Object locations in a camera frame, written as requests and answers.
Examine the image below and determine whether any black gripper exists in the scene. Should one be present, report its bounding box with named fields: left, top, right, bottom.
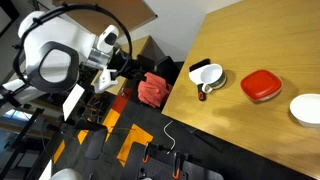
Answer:
left=112, top=49, right=156, bottom=82

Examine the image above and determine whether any white cup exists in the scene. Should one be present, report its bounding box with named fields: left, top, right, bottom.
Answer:
left=199, top=63, right=228, bottom=91

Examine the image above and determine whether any red cloth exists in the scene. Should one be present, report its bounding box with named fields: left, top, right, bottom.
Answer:
left=137, top=72, right=173, bottom=109

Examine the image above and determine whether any black chair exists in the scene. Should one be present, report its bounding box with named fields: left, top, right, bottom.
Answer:
left=154, top=55, right=181, bottom=88

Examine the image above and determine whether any cardboard box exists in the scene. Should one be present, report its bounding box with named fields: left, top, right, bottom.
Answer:
left=53, top=0, right=158, bottom=36

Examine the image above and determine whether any white sheet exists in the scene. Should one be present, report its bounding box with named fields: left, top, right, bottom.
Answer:
left=62, top=83, right=86, bottom=121

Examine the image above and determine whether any orange and black clamp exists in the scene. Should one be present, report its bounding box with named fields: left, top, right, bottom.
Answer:
left=142, top=142, right=151, bottom=164
left=171, top=151, right=183, bottom=180

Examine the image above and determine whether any black perforated board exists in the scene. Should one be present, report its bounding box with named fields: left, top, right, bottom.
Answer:
left=138, top=156, right=224, bottom=180

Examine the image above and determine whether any white round object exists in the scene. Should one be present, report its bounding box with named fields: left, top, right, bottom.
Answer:
left=49, top=168, right=84, bottom=180

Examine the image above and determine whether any red square container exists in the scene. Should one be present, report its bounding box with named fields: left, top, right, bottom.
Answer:
left=240, top=69, right=284, bottom=103

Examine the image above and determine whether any black tripod stand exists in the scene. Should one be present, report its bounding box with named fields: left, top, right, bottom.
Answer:
left=0, top=108, right=45, bottom=180

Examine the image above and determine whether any black framed board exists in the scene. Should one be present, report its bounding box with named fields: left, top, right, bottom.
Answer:
left=0, top=0, right=20, bottom=36

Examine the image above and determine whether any white bowl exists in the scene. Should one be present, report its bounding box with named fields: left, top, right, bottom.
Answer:
left=289, top=93, right=320, bottom=130

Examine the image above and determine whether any white cable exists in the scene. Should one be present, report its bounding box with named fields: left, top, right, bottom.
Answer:
left=163, top=119, right=177, bottom=152

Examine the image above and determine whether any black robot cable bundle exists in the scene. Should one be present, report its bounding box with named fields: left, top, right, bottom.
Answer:
left=12, top=3, right=134, bottom=84

